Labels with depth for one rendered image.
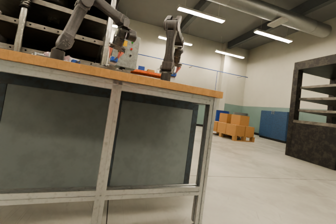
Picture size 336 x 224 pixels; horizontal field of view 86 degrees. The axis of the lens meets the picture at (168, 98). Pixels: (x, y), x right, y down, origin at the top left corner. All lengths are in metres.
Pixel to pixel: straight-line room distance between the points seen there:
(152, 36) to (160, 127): 7.50
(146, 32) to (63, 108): 7.65
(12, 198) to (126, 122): 0.69
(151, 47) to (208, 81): 3.20
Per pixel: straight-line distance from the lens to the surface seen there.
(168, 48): 1.17
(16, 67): 0.96
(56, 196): 1.00
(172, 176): 1.56
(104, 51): 2.11
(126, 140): 1.35
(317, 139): 4.47
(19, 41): 2.20
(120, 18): 1.27
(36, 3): 2.37
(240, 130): 5.70
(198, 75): 9.03
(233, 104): 9.96
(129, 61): 2.27
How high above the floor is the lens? 0.66
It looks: 3 degrees up
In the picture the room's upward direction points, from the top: 8 degrees clockwise
